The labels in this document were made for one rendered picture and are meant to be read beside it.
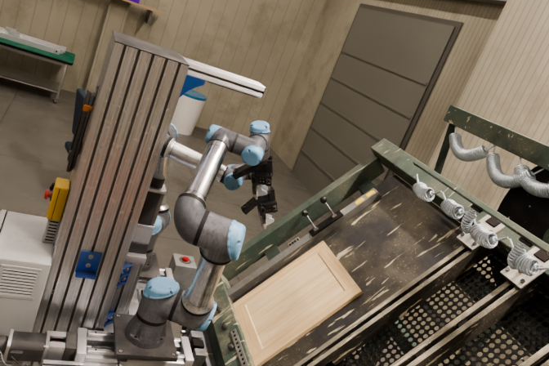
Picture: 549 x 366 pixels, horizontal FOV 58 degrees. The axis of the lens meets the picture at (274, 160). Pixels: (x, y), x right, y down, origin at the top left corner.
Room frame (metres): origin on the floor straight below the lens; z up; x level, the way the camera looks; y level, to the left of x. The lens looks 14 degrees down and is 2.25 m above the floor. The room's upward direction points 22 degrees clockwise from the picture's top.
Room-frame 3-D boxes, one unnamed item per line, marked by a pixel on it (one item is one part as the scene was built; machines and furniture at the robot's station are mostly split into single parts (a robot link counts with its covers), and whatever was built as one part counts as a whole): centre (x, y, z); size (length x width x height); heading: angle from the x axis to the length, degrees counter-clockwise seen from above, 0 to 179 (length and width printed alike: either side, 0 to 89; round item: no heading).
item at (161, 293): (1.59, 0.20, 1.20); 0.13 x 0.12 x 0.14; 92
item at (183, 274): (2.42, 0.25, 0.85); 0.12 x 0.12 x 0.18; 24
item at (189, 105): (8.34, 1.75, 0.35); 0.59 x 0.57 x 0.70; 26
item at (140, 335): (1.59, 0.21, 1.09); 0.15 x 0.15 x 0.10
